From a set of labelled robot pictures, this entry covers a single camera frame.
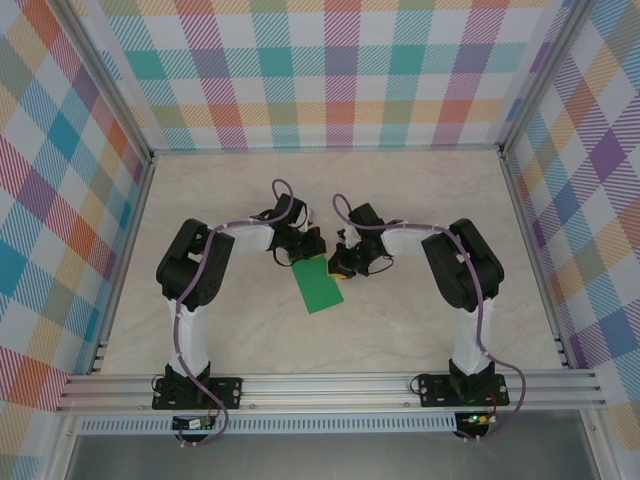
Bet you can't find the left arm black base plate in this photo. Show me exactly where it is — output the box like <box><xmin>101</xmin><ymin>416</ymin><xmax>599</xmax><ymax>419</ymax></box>
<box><xmin>151</xmin><ymin>375</ymin><xmax>245</xmax><ymax>412</ymax></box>

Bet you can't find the black round cable mount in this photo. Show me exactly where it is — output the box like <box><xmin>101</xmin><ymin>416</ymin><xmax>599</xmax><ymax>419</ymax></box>
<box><xmin>452</xmin><ymin>425</ymin><xmax>489</xmax><ymax>444</ymax></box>
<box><xmin>174</xmin><ymin>430</ymin><xmax>211</xmax><ymax>448</ymax></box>

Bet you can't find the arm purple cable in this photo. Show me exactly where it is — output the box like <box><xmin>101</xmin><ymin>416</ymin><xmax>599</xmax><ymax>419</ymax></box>
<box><xmin>172</xmin><ymin>179</ymin><xmax>296</xmax><ymax>446</ymax></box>
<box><xmin>332</xmin><ymin>193</ymin><xmax>527</xmax><ymax>444</ymax></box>

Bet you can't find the aluminium side frame rail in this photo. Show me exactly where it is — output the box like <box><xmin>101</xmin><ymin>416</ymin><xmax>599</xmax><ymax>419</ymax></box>
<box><xmin>499</xmin><ymin>152</ymin><xmax>574</xmax><ymax>371</ymax></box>
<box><xmin>87</xmin><ymin>157</ymin><xmax>157</xmax><ymax>376</ymax></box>

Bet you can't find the grey metal panel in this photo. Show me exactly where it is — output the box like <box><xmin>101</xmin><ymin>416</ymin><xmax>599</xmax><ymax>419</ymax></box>
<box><xmin>64</xmin><ymin>432</ymin><xmax>601</xmax><ymax>480</ymax></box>

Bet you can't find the slotted grey cable duct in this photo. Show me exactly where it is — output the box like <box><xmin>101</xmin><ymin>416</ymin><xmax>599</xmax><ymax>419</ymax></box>
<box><xmin>79</xmin><ymin>412</ymin><xmax>459</xmax><ymax>435</ymax></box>

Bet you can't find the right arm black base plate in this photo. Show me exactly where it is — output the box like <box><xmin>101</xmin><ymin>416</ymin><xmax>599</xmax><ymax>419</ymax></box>
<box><xmin>418</xmin><ymin>373</ymin><xmax>510</xmax><ymax>409</ymax></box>

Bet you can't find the aluminium frame post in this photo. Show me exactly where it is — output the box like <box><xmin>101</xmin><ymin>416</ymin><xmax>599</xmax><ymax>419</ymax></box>
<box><xmin>497</xmin><ymin>0</ymin><xmax>589</xmax><ymax>159</ymax></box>
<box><xmin>58</xmin><ymin>0</ymin><xmax>156</xmax><ymax>166</ymax></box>

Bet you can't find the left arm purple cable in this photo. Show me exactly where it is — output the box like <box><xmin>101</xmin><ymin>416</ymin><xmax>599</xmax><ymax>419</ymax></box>
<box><xmin>172</xmin><ymin>179</ymin><xmax>296</xmax><ymax>446</ymax></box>

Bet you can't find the wide aluminium mounting rail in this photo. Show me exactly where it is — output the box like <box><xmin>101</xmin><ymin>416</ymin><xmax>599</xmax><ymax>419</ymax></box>
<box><xmin>55</xmin><ymin>369</ymin><xmax>607</xmax><ymax>414</ymax></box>

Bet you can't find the aluminium frame leg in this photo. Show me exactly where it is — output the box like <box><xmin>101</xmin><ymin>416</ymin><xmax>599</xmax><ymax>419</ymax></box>
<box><xmin>579</xmin><ymin>407</ymin><xmax>619</xmax><ymax>480</ymax></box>
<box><xmin>47</xmin><ymin>412</ymin><xmax>84</xmax><ymax>480</ymax></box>

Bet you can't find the green paper sheet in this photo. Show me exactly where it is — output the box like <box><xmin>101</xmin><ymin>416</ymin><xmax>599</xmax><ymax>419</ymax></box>
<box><xmin>292</xmin><ymin>254</ymin><xmax>346</xmax><ymax>315</ymax></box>

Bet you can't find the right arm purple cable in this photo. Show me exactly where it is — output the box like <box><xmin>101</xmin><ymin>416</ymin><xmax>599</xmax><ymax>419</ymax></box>
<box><xmin>332</xmin><ymin>193</ymin><xmax>527</xmax><ymax>444</ymax></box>

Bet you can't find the left small circuit board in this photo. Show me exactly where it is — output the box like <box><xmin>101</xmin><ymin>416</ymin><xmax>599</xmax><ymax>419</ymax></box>
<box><xmin>172</xmin><ymin>416</ymin><xmax>217</xmax><ymax>432</ymax></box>

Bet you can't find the long aluminium frame rail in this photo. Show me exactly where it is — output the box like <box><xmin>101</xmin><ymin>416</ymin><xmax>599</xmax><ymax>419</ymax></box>
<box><xmin>149</xmin><ymin>144</ymin><xmax>506</xmax><ymax>157</ymax></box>

